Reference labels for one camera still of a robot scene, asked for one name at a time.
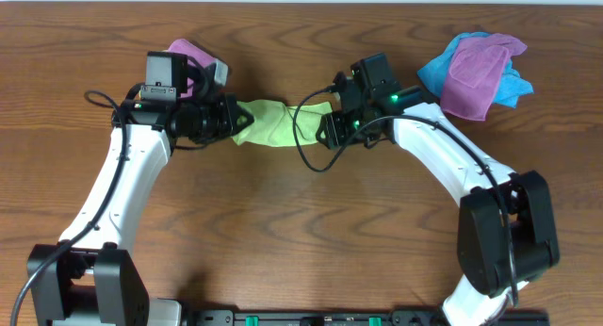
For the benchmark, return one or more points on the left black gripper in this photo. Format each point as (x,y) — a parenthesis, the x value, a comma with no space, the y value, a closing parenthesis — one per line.
(227,119)

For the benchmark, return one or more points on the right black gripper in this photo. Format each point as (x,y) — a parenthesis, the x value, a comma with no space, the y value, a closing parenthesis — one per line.
(334,130)

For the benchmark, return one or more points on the light green microfiber cloth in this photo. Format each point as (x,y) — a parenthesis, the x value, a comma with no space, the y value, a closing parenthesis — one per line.
(273,123)

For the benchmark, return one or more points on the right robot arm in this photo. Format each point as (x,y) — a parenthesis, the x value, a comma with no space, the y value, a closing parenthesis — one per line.
(507,237)

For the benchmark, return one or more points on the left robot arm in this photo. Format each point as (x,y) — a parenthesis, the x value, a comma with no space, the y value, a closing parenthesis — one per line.
(89,277)

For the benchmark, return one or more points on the folded purple cloth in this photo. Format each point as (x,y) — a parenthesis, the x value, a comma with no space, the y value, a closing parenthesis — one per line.
(198,58)

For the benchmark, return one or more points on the crumpled blue cloth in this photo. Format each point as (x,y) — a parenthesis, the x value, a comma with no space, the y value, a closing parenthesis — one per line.
(434,73)

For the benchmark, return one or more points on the crumpled purple cloth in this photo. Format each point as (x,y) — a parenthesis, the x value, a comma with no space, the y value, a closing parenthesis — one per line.
(474,75)

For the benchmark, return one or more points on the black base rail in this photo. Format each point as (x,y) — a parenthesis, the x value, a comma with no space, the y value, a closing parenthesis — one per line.
(402,317)

